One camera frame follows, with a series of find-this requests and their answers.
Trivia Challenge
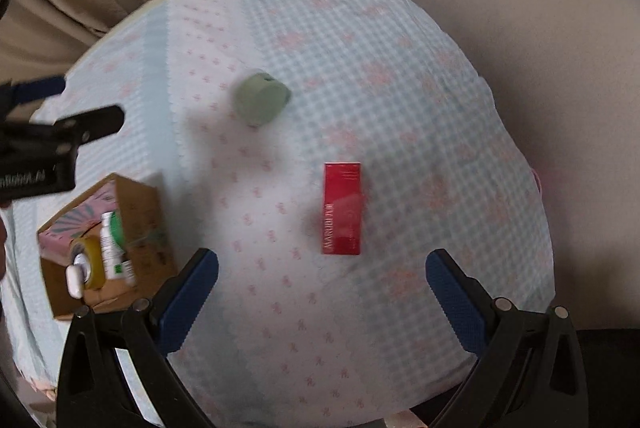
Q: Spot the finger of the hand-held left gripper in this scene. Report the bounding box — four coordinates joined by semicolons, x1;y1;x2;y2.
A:
0;75;67;110
30;104;125;145

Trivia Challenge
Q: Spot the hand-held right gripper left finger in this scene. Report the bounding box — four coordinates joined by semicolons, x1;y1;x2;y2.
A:
57;248;219;428

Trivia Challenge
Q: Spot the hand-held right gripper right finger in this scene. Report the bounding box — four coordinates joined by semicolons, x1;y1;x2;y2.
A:
425;249;588;428

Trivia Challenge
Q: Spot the patterned cardboard box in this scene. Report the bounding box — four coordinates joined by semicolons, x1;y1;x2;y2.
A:
37;173;178;321

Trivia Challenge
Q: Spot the white bottle green cap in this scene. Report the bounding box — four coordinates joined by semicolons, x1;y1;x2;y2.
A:
100;210;137;287

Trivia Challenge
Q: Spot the yellow tape roll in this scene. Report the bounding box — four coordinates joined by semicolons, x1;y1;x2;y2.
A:
70;238;107;291

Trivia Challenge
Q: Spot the white earbuds case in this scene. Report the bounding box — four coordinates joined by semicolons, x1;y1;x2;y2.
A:
65;264;86;299

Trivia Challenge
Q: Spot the red carton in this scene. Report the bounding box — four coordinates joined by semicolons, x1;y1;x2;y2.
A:
320;162;365;256

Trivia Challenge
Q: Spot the round pale green container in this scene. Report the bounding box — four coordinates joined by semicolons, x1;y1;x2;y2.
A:
235;69;292;129

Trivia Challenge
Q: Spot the checked blue pink bedsheet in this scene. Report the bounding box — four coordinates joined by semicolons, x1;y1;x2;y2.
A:
0;0;556;428

